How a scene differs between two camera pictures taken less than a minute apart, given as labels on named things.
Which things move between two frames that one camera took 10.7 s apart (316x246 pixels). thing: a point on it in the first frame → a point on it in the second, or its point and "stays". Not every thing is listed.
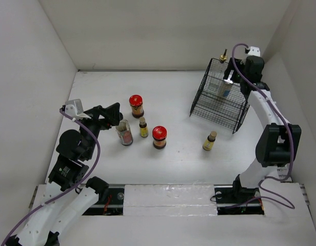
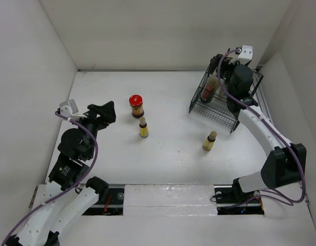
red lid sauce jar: x=136 y=102 stays
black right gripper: x=231 y=65 → x=223 y=63
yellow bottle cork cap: x=209 y=142 stays
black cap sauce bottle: x=124 y=133 → x=210 y=89
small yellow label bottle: x=144 y=130 stays
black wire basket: x=219 y=102 stays
